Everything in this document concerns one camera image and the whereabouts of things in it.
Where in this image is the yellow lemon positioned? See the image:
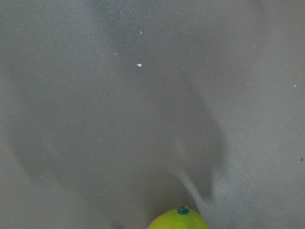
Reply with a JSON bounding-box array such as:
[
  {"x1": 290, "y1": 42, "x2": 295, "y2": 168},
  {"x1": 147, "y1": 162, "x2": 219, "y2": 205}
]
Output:
[{"x1": 148, "y1": 206, "x2": 210, "y2": 229}]

